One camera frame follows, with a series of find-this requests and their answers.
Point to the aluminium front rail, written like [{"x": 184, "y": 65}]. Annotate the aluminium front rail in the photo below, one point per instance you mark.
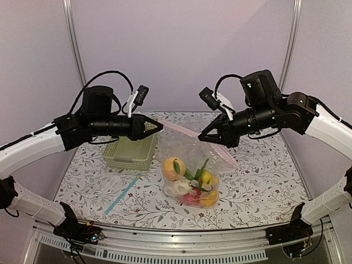
[{"x": 122, "y": 244}]

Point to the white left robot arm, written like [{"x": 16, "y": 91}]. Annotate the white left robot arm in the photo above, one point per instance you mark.
[{"x": 21, "y": 153}]

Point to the clear blue-zipper zip bag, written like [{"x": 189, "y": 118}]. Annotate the clear blue-zipper zip bag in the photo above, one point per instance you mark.
[{"x": 111, "y": 193}]

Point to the yellow toy banana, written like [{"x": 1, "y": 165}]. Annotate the yellow toy banana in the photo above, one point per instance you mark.
[{"x": 208, "y": 199}]

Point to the floral patterned table mat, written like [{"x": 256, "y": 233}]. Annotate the floral patterned table mat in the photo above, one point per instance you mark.
[{"x": 260, "y": 191}]

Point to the cream perforated plastic basket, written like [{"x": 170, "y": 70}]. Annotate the cream perforated plastic basket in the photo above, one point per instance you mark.
[{"x": 127, "y": 151}]

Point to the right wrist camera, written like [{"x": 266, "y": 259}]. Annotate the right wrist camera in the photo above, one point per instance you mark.
[{"x": 216, "y": 101}]

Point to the aluminium corner post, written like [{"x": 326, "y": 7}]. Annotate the aluminium corner post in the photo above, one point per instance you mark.
[
  {"x": 73, "y": 40},
  {"x": 294, "y": 28}
]

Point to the aluminium right corner post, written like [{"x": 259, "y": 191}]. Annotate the aluminium right corner post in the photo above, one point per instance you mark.
[{"x": 294, "y": 28}]

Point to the red toy apple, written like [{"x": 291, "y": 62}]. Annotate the red toy apple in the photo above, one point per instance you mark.
[{"x": 191, "y": 200}]

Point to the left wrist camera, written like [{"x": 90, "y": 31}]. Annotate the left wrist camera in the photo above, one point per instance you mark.
[{"x": 135, "y": 100}]

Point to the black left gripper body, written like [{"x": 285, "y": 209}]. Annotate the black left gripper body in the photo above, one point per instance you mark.
[{"x": 102, "y": 126}]

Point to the clear pink-zipper zip bag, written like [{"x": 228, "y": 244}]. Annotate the clear pink-zipper zip bag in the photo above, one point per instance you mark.
[{"x": 181, "y": 142}]

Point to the yellow toy lemon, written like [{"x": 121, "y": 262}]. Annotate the yellow toy lemon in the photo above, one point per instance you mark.
[{"x": 206, "y": 178}]

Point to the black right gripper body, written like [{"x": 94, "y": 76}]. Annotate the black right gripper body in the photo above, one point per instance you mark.
[{"x": 263, "y": 116}]

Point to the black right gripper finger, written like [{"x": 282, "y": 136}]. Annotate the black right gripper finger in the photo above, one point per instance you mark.
[
  {"x": 214, "y": 136},
  {"x": 218, "y": 123}
]

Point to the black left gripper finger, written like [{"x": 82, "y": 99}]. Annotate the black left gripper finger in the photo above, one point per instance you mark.
[
  {"x": 148, "y": 133},
  {"x": 150, "y": 123}
]

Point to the aluminium left corner post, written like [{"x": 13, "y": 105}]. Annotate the aluminium left corner post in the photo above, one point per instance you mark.
[{"x": 73, "y": 40}]

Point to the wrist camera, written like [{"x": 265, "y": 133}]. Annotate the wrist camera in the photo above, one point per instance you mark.
[
  {"x": 135, "y": 100},
  {"x": 216, "y": 101}
]

